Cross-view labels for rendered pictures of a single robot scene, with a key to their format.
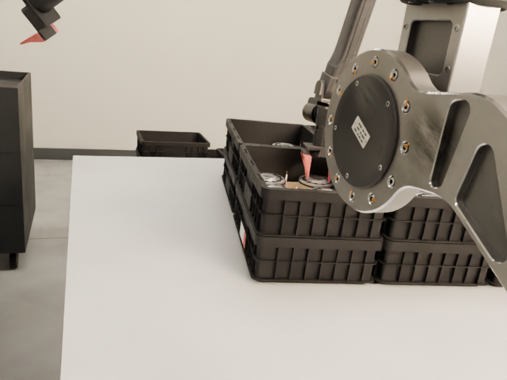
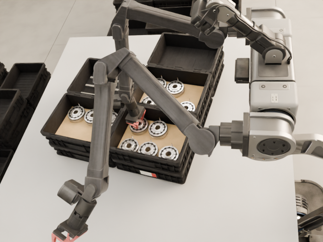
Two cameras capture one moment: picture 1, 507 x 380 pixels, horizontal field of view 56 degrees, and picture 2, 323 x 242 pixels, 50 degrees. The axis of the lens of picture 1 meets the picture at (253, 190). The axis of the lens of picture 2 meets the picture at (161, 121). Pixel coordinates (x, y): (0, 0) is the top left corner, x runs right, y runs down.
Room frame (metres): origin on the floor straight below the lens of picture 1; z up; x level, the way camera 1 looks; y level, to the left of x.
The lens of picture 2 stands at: (0.39, 0.61, 2.31)
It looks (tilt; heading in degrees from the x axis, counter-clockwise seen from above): 51 degrees down; 313
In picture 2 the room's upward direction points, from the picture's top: 16 degrees counter-clockwise
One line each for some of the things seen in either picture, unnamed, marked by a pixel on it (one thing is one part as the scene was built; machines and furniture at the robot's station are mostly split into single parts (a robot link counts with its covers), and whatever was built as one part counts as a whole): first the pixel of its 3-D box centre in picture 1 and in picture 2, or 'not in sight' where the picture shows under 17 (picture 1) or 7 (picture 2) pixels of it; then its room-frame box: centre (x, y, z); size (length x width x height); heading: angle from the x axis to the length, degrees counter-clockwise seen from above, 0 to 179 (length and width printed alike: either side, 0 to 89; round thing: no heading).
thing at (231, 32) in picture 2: not in sight; (239, 27); (0.81, -0.40, 1.45); 0.09 x 0.08 x 0.12; 111
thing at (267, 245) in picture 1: (297, 228); (156, 148); (1.16, -0.13, 0.76); 0.40 x 0.30 x 0.12; 11
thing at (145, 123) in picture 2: (317, 181); (138, 124); (1.28, -0.18, 0.86); 0.10 x 0.10 x 0.01
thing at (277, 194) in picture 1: (306, 170); (151, 131); (1.16, -0.13, 0.92); 0.40 x 0.30 x 0.02; 11
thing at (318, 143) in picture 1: (324, 139); (133, 110); (1.28, -0.18, 0.98); 0.10 x 0.07 x 0.07; 96
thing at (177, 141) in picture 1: (170, 172); not in sight; (2.78, 0.52, 0.37); 0.40 x 0.30 x 0.45; 111
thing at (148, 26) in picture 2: not in sight; (172, 32); (1.89, -1.49, 0.31); 0.40 x 0.30 x 0.34; 21
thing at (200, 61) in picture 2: not in sight; (186, 58); (1.27, -0.72, 0.87); 0.40 x 0.30 x 0.11; 11
